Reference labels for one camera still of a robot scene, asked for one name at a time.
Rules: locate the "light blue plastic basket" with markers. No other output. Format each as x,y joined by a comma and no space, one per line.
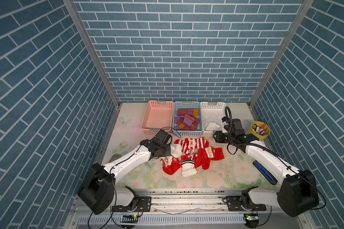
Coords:
188,105

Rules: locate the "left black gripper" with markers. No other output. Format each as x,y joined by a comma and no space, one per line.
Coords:
167,152

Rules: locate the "grey oval pad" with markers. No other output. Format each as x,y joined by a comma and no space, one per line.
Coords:
115,157

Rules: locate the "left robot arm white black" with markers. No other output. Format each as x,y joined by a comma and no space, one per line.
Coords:
98,189

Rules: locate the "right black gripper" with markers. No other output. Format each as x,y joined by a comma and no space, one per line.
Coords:
218,136

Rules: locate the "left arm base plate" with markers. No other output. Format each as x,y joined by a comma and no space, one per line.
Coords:
139,204

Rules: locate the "yellow pen cup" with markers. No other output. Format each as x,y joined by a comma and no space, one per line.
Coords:
260,130

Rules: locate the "small white sock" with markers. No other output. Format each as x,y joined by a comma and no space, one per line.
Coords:
176,150

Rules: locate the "pink plastic basket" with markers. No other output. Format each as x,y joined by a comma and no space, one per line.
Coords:
158,114

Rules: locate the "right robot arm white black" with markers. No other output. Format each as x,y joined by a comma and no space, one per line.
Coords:
297,191

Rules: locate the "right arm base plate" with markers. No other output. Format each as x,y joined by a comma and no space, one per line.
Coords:
235,203

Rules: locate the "purple striped sock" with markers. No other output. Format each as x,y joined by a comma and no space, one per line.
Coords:
189,112
188,123

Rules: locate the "white plastic basket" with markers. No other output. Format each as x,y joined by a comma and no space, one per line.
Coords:
210,109

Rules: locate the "white sock black stripes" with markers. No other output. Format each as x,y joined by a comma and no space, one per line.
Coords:
213,123

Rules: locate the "white sock front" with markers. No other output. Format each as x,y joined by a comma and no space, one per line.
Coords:
188,168

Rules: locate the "red white sock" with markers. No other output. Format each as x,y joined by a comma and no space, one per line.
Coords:
205,155

